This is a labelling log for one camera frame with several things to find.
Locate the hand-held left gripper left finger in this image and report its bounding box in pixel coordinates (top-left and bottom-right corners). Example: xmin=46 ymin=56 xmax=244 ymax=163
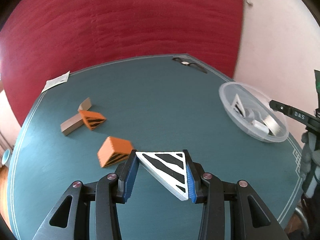
xmin=32 ymin=150 xmax=139 ymax=240

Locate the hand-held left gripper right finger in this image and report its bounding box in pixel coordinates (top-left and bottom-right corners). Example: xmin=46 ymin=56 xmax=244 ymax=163
xmin=184 ymin=149 xmax=288 ymax=240

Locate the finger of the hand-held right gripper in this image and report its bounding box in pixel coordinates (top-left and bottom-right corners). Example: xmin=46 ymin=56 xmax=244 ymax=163
xmin=269 ymin=100 xmax=320 ymax=130

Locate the white black-striped triangular block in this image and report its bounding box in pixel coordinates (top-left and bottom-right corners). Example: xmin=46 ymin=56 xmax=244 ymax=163
xmin=231 ymin=94 xmax=248 ymax=118
xmin=135 ymin=150 xmax=189 ymax=202

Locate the white charger plug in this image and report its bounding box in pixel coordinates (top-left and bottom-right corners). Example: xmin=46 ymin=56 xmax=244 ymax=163
xmin=251 ymin=119 xmax=268 ymax=133

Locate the clear plastic container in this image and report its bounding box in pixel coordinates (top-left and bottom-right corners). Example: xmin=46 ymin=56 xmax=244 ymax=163
xmin=219 ymin=81 xmax=289 ymax=143

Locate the orange black-striped triangular block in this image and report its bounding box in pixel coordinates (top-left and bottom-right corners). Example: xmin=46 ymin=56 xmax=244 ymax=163
xmin=97 ymin=136 xmax=133 ymax=168
xmin=79 ymin=110 xmax=107 ymax=132

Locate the long beige wooden block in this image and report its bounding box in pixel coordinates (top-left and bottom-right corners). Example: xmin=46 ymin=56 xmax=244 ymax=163
xmin=60 ymin=114 xmax=84 ymax=136

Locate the small beige wedge block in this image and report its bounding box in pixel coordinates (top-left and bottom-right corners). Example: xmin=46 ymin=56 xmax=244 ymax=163
xmin=77 ymin=97 xmax=93 ymax=112

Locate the white paper sheet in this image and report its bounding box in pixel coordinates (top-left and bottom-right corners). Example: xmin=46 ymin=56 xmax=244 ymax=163
xmin=41 ymin=71 xmax=70 ymax=93

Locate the light blue cup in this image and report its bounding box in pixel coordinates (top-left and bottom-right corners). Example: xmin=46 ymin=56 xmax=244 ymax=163
xmin=0 ymin=149 xmax=12 ymax=167

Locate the red quilted blanket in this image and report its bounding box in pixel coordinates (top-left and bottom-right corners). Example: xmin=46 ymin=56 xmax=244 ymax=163
xmin=0 ymin=0 xmax=247 ymax=125

